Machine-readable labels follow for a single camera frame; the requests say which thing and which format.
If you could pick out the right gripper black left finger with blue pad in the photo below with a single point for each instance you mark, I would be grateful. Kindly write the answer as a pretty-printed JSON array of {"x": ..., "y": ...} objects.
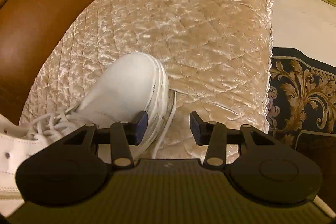
[{"x": 111, "y": 144}]

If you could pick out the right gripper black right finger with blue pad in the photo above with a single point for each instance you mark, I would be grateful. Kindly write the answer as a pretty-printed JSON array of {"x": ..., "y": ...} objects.
[{"x": 216, "y": 136}]

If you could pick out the white high-top boot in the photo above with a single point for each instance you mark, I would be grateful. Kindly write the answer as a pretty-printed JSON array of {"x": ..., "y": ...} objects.
[{"x": 135, "y": 82}]

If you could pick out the white shoelace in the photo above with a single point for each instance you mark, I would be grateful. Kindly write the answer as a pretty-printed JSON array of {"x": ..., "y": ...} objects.
[{"x": 164, "y": 132}]

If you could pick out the dark floral patterned rug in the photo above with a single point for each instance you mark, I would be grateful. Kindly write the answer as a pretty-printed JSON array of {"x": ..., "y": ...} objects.
[{"x": 302, "y": 111}]

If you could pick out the beige quilted velvet cover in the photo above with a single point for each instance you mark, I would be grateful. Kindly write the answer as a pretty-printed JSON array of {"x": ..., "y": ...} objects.
[{"x": 215, "y": 52}]

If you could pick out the brown leather sofa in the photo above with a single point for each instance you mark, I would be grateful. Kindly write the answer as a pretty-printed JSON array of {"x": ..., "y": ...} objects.
[{"x": 30, "y": 30}]

